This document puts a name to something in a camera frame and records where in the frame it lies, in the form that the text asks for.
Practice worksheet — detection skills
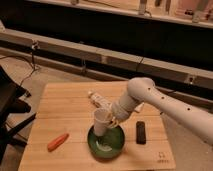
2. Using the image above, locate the white sponge block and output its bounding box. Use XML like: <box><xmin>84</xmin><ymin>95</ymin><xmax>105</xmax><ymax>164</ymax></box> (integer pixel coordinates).
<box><xmin>134</xmin><ymin>103</ymin><xmax>145</xmax><ymax>113</ymax></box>

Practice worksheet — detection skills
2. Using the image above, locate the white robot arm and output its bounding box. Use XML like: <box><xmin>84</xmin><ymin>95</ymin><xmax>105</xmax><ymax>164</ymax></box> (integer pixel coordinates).
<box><xmin>110</xmin><ymin>77</ymin><xmax>213</xmax><ymax>146</ymax></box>

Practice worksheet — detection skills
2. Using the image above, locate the black cable at rail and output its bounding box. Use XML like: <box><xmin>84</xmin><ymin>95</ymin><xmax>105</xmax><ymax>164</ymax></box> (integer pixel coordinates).
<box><xmin>135</xmin><ymin>56</ymin><xmax>146</xmax><ymax>73</ymax></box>

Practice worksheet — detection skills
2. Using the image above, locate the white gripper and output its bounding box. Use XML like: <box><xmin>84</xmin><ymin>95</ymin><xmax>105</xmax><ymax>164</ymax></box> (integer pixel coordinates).
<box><xmin>104</xmin><ymin>102</ymin><xmax>129</xmax><ymax>129</ymax></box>

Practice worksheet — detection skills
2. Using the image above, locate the green ceramic bowl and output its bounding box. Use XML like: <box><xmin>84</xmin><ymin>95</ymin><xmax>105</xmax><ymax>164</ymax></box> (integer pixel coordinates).
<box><xmin>87</xmin><ymin>126</ymin><xmax>125</xmax><ymax>160</ymax></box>

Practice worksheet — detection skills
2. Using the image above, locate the white tube bottle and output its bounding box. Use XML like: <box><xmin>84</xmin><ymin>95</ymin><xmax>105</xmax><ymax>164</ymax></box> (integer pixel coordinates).
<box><xmin>88</xmin><ymin>91</ymin><xmax>111</xmax><ymax>109</ymax></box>

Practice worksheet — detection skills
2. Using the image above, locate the orange carrot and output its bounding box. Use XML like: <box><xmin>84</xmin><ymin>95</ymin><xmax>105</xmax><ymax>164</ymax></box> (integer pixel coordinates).
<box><xmin>47</xmin><ymin>133</ymin><xmax>69</xmax><ymax>152</ymax></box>

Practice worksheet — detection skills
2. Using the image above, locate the black floor cable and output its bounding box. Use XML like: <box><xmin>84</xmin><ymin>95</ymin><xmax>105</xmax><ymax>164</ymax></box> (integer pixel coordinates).
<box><xmin>0</xmin><ymin>44</ymin><xmax>42</xmax><ymax>88</ymax></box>

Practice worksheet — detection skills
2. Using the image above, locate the black rectangular block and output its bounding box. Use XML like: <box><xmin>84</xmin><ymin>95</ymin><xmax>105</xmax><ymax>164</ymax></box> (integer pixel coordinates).
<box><xmin>136</xmin><ymin>121</ymin><xmax>146</xmax><ymax>144</ymax></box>

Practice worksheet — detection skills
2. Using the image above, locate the black chair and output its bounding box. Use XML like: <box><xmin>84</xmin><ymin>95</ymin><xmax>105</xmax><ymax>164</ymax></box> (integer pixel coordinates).
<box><xmin>0</xmin><ymin>65</ymin><xmax>35</xmax><ymax>163</ymax></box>

